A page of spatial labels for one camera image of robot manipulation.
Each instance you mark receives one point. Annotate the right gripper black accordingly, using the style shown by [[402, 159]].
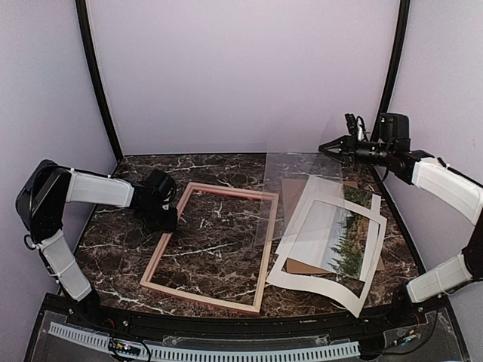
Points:
[[349, 157]]

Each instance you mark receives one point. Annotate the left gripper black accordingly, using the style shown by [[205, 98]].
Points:
[[168, 226]]

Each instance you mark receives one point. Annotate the white mat board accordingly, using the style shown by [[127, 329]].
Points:
[[317, 226]]

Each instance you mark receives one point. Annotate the pink wooden picture frame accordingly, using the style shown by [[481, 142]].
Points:
[[254, 308]]

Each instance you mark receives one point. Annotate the landscape photo print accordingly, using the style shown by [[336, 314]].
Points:
[[339, 234]]

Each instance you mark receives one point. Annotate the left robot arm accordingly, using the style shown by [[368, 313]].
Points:
[[41, 202]]

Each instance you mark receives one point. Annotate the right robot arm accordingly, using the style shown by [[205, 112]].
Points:
[[391, 148]]

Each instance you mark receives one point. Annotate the brown cardboard backing board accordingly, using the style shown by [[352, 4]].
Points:
[[294, 265]]

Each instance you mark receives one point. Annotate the right black corner post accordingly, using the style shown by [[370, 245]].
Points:
[[394, 62]]

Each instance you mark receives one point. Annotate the black corner post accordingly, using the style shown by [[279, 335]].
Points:
[[96, 81], [394, 62]]

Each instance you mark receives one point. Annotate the black front rail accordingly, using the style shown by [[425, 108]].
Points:
[[139, 325]]

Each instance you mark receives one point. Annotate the white slotted cable duct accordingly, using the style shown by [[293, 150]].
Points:
[[150, 352]]

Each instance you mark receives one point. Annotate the left black corner post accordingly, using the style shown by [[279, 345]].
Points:
[[96, 81]]

